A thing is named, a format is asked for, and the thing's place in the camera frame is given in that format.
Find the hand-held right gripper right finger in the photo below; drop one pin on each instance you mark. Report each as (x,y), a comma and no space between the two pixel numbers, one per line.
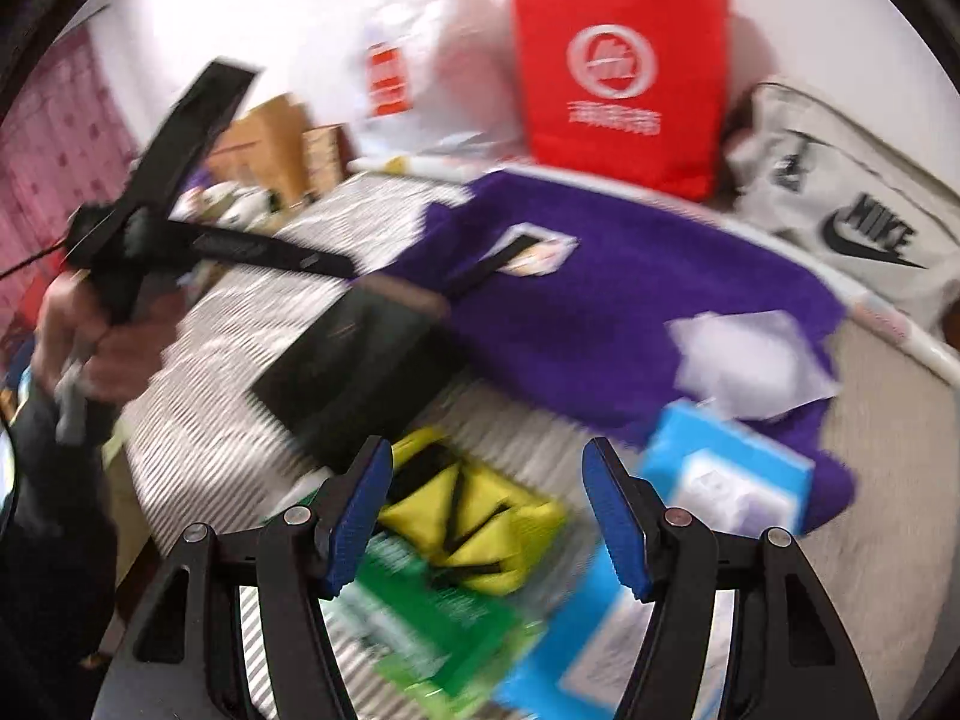
(615,517)

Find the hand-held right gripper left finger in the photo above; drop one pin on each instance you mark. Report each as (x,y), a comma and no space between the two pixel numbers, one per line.
(360,517)

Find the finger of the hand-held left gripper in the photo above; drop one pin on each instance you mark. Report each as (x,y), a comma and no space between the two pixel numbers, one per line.
(202,120)
(277,251)

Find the yellow and black sock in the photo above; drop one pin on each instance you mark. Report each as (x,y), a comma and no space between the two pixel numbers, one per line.
(420,510)

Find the green card packet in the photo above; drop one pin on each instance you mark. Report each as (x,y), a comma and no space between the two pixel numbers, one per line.
(405,600)

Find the clear plastic bag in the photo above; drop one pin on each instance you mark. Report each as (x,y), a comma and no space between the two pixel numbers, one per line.
(742,360)

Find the mint sock with black band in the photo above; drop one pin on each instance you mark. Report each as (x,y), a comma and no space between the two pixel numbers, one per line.
(540,251)

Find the person's left forearm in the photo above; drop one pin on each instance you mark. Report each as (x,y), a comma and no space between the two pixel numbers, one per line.
(52,510)

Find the person's left hand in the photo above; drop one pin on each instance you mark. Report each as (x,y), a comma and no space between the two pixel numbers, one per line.
(97,360)

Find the wooden headboard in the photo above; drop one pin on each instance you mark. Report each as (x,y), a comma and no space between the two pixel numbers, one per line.
(262,135)

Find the white plush toy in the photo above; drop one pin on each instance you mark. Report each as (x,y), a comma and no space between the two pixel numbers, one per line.
(225,202)

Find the blue tissue pack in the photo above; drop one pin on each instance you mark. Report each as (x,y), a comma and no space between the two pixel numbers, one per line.
(675,450)

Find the patterned cardboard box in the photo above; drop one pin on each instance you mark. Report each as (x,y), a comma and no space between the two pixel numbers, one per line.
(326,154)

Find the pink curtain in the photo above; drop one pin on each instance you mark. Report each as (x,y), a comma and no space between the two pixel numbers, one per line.
(60,150)

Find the dark green box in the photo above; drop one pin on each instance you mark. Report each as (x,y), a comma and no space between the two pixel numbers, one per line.
(352,367)

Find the striped mattress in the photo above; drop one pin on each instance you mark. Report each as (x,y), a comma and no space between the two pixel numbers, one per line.
(210,390)

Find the purple towel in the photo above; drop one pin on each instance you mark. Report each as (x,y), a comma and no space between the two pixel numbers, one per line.
(600,300)

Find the white plastic shopping bag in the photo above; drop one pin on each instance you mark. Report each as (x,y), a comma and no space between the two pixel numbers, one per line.
(450,52)

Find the red paper shopping bag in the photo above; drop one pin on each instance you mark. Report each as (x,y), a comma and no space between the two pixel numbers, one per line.
(540,52)

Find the rolled white printed paper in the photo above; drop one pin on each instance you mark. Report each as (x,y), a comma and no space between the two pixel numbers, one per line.
(911,337)

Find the grey waist bag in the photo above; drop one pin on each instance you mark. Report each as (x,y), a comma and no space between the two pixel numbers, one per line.
(825,157)

